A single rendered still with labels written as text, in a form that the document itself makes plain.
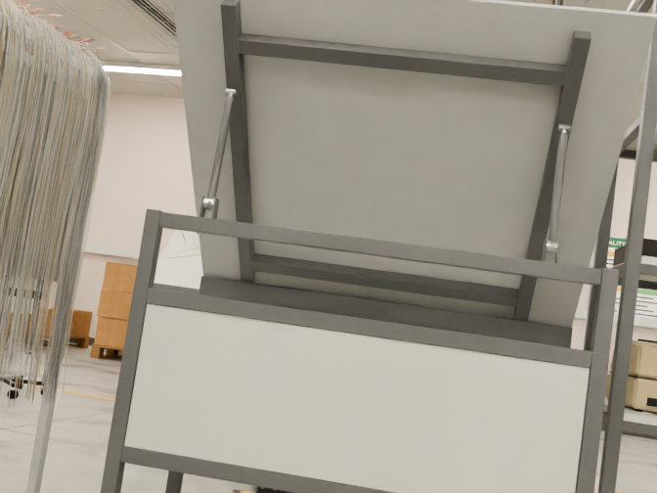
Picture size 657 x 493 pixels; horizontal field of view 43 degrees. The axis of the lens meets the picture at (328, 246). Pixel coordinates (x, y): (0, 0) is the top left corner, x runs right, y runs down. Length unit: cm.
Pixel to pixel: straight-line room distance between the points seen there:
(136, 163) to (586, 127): 925
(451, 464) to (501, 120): 88
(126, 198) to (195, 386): 904
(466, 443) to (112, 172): 953
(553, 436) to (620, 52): 93
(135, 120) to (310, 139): 901
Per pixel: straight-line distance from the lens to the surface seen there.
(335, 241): 207
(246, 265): 262
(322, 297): 266
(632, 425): 227
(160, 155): 1101
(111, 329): 931
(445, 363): 205
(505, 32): 213
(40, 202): 247
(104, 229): 1119
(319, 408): 208
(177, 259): 770
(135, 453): 220
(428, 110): 224
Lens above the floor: 79
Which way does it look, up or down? 5 degrees up
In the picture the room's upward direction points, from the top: 8 degrees clockwise
